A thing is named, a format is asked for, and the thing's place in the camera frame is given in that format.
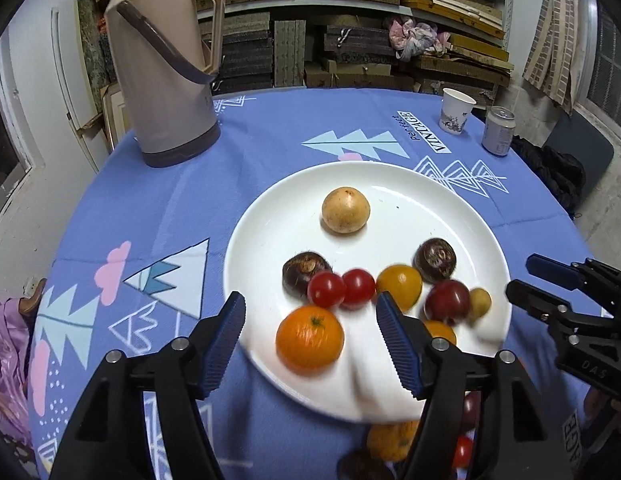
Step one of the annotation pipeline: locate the tan smooth round fruit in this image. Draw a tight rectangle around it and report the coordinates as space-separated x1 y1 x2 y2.
321 186 371 234

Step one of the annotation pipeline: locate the brick pattern hanging cloth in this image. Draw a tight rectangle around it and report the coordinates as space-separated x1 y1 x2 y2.
522 0 586 116

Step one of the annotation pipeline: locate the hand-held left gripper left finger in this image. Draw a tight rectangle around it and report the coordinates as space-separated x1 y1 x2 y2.
49 290 247 480

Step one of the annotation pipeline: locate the brown water chestnut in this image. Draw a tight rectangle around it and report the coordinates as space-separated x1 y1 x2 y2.
413 238 457 281
282 252 334 297

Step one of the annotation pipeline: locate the dark blue chair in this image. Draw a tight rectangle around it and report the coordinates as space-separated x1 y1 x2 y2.
541 110 616 206

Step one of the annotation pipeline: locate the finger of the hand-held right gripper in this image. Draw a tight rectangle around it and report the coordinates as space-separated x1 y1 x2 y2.
505 280 594 333
525 254 621 311

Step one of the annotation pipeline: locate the small tan longan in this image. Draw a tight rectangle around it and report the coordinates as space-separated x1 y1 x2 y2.
468 287 493 322

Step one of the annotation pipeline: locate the beige thermos jug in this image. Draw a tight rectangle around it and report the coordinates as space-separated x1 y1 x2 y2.
104 0 226 168

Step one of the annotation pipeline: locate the black jacket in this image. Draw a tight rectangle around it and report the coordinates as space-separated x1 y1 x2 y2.
511 135 586 216

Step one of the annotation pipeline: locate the blue printed tablecloth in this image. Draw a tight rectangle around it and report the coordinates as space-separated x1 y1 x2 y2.
28 87 606 480

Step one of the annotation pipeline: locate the white board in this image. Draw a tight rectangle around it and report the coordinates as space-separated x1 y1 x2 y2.
50 7 111 161

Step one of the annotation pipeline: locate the wooden picture frame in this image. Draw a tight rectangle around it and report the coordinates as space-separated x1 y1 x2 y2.
101 82 137 153

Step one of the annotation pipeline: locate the green marbled board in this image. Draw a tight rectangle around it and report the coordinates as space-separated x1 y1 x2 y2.
76 0 116 126

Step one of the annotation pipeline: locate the person's right hand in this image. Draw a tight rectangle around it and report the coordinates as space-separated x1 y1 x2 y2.
583 390 621 463

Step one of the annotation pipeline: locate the printed paper cup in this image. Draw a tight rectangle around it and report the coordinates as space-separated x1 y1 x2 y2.
439 88 477 136

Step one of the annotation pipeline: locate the dark red plum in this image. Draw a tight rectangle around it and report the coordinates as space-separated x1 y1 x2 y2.
424 279 472 324
461 392 482 433

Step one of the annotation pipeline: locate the large orange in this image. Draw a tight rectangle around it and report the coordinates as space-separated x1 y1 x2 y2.
367 420 421 462

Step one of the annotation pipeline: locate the white oval plate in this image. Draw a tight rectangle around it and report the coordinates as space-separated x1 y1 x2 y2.
224 161 513 423

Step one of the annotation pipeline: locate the red cherry tomato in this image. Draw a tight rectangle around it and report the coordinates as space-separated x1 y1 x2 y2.
453 435 474 470
307 270 347 309
342 268 377 306

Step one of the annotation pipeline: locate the yellow green citrus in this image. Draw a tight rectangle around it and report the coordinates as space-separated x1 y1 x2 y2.
375 264 423 313

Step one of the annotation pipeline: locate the sliding glass window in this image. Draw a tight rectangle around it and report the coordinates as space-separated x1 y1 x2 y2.
0 45 44 196

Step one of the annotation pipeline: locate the grey drink can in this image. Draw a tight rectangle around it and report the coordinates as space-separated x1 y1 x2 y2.
481 105 516 156

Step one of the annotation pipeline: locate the yellow orange citrus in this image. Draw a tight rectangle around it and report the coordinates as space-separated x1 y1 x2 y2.
421 319 458 348

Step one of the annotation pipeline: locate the window with metal grille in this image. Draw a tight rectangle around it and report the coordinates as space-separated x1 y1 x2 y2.
575 0 621 136

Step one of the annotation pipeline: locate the shelf of stacked boards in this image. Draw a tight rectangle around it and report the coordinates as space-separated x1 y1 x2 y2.
88 0 514 96

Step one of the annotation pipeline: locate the pink crumpled cloth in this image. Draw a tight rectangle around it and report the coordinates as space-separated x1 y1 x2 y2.
385 16 450 61

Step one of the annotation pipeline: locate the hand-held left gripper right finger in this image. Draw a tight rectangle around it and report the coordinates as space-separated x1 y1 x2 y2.
375 291 574 480

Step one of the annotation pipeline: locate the purple shiny cloth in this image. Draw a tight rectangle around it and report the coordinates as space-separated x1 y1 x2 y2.
0 297 41 456

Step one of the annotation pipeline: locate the brown wooden piece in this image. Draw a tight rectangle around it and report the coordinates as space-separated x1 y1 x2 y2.
20 277 46 313

